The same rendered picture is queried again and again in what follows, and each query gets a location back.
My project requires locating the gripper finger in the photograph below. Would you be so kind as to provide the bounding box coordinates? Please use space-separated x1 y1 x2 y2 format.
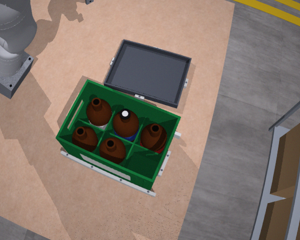
85 0 94 5

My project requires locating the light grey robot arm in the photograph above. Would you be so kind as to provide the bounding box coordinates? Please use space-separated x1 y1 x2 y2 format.
0 0 37 77

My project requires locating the green plastic crate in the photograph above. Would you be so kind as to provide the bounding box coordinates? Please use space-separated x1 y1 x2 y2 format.
64 84 181 190

